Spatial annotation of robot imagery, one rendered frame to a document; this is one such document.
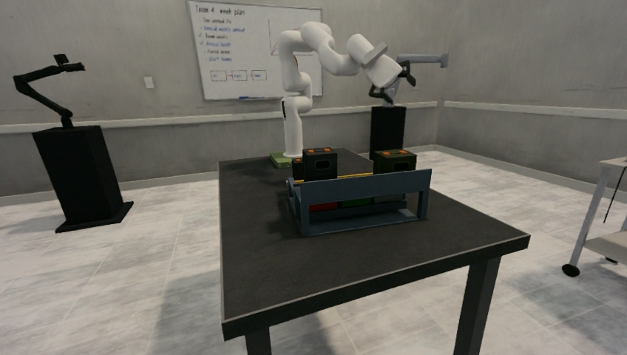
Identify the green open bin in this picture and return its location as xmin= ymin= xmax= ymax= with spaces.
xmin=337 ymin=197 xmax=371 ymax=209

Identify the red bin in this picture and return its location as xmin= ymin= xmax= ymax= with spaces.
xmin=309 ymin=202 xmax=337 ymax=212

